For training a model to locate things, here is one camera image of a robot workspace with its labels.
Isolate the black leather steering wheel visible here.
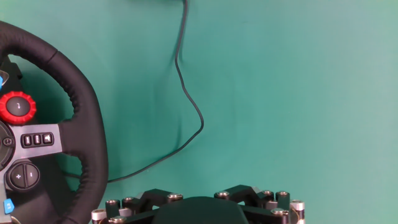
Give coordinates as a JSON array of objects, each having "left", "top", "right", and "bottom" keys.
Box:
[{"left": 0, "top": 21, "right": 109, "bottom": 224}]

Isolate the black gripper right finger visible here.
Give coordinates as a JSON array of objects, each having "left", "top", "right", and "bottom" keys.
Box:
[{"left": 213, "top": 184, "right": 306, "bottom": 224}]

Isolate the thin black USB cable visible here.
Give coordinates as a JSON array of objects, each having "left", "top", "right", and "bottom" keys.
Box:
[{"left": 63, "top": 0, "right": 205, "bottom": 184}]

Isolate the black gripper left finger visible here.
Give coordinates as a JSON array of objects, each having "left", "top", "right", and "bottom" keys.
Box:
[{"left": 91, "top": 188, "right": 185, "bottom": 224}]

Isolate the green table mat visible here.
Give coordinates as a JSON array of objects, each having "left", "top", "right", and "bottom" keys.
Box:
[{"left": 0, "top": 0, "right": 398, "bottom": 224}]

